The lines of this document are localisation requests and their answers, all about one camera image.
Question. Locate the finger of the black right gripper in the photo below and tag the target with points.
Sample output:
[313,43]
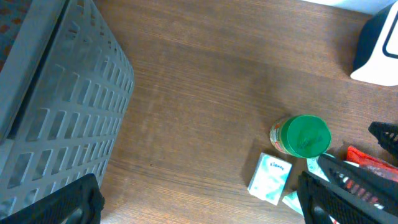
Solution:
[386,135]
[363,184]

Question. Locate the small teal tissue pack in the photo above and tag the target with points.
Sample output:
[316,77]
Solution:
[269,178]

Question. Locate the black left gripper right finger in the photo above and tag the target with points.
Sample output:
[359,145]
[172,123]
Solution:
[323,202]

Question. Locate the red candy bag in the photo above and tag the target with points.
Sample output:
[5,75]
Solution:
[357,158]

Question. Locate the dark grey plastic basket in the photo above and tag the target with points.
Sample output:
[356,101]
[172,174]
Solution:
[74,114]

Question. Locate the green lid jar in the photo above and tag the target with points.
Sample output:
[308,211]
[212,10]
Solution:
[303,136]

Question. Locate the teal wet wipes pack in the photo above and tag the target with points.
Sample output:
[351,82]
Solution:
[292,200]

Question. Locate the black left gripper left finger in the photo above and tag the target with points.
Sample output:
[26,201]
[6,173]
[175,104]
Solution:
[78,202]

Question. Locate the white barcode scanner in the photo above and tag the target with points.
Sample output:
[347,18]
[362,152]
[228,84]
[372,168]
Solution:
[376,56]

